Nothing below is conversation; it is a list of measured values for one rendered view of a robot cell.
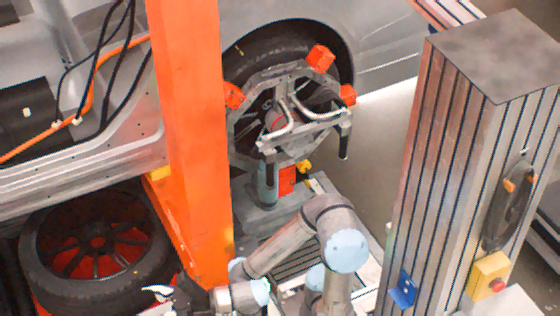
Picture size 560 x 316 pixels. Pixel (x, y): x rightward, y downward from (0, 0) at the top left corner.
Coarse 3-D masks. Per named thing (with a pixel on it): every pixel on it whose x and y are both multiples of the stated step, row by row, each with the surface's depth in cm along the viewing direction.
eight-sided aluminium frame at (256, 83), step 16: (288, 64) 295; (304, 64) 295; (256, 80) 288; (272, 80) 289; (288, 80) 293; (320, 80) 302; (256, 96) 291; (240, 112) 293; (240, 160) 312; (256, 160) 325; (288, 160) 328
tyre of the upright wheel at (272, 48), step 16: (256, 32) 300; (272, 32) 300; (288, 32) 304; (304, 32) 314; (240, 48) 295; (256, 48) 294; (272, 48) 293; (288, 48) 294; (304, 48) 299; (224, 64) 295; (240, 64) 291; (256, 64) 291; (272, 64) 295; (240, 80) 293; (336, 80) 320
